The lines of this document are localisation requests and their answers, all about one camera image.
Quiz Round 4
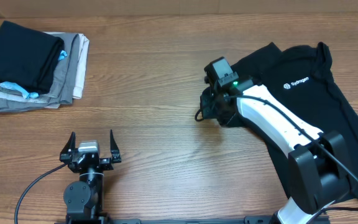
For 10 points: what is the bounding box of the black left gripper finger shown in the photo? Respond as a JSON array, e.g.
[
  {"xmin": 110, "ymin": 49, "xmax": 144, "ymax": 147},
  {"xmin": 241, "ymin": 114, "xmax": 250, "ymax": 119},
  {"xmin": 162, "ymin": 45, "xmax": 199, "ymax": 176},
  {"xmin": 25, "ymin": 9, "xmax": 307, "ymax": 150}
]
[
  {"xmin": 60, "ymin": 132, "xmax": 76, "ymax": 155},
  {"xmin": 109, "ymin": 129, "xmax": 120, "ymax": 156}
]

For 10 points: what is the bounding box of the black polo shirt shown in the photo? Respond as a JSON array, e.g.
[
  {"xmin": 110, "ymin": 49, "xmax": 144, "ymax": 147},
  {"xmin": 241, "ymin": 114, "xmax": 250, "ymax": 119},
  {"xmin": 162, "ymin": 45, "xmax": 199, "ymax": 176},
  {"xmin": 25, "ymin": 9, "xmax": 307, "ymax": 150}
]
[{"xmin": 230, "ymin": 41, "xmax": 358, "ymax": 202}]

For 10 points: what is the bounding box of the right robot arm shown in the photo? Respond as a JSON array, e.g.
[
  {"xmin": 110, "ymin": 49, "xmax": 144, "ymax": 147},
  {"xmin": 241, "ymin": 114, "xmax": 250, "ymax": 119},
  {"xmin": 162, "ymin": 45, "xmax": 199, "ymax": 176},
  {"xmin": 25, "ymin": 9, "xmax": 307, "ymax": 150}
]
[{"xmin": 196, "ymin": 72, "xmax": 352, "ymax": 223}]

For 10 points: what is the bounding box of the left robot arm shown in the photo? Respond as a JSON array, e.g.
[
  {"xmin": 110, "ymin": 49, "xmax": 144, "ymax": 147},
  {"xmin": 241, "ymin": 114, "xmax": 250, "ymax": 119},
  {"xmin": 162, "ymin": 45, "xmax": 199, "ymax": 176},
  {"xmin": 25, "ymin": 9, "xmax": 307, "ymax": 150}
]
[{"xmin": 60, "ymin": 131, "xmax": 121, "ymax": 224}]

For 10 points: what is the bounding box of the light blue cloth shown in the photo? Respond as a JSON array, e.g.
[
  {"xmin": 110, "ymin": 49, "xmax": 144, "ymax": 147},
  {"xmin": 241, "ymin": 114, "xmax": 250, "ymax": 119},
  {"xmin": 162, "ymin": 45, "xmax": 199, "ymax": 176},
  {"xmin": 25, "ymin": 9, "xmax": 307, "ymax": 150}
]
[{"xmin": 0, "ymin": 50, "xmax": 71, "ymax": 103}]

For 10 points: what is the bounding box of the black folded garment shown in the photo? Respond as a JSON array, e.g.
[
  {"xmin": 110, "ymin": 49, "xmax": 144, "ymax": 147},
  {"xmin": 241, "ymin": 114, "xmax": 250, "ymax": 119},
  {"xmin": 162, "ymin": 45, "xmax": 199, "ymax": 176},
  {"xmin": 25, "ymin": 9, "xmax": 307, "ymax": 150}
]
[{"xmin": 0, "ymin": 21, "xmax": 65, "ymax": 94}]

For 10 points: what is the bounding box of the white folded garment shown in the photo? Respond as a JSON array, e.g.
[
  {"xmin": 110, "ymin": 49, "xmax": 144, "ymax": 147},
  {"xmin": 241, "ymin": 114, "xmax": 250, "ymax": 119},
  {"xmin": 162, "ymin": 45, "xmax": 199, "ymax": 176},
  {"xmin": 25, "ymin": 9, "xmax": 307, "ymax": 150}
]
[{"xmin": 48, "ymin": 32, "xmax": 90, "ymax": 103}]

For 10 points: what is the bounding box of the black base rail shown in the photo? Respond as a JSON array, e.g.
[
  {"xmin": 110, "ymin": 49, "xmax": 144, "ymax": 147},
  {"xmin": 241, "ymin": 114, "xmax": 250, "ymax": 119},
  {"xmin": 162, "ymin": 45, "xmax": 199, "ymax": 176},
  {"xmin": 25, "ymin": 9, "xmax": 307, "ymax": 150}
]
[{"xmin": 54, "ymin": 215, "xmax": 331, "ymax": 224}]

